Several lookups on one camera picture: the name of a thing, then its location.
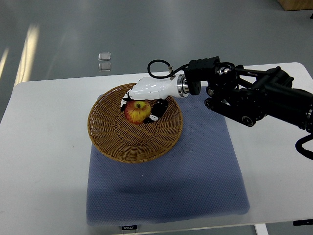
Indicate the white table leg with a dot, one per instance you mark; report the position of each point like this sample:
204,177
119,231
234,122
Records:
261,229

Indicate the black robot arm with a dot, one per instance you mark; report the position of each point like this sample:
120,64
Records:
245,96

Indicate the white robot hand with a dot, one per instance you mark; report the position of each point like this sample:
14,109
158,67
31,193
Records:
149,88

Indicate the lower floor plate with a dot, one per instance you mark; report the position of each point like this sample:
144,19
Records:
104,66

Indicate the black table label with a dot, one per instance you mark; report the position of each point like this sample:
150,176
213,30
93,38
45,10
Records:
129,228

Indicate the blue grey cloth mat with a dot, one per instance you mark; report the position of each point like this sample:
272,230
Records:
199,177

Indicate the red yellow apple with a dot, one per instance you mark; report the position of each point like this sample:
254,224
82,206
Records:
136,111

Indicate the floor plate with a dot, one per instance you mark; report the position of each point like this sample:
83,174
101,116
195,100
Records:
104,56
104,66

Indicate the upper floor plate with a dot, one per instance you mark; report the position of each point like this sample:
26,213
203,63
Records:
104,56

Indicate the wooden box corner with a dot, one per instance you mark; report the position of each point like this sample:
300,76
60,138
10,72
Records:
294,5

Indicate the black table control panel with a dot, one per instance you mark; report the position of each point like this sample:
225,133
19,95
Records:
303,222

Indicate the brown wicker basket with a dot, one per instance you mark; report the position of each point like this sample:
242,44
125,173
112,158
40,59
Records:
122,141

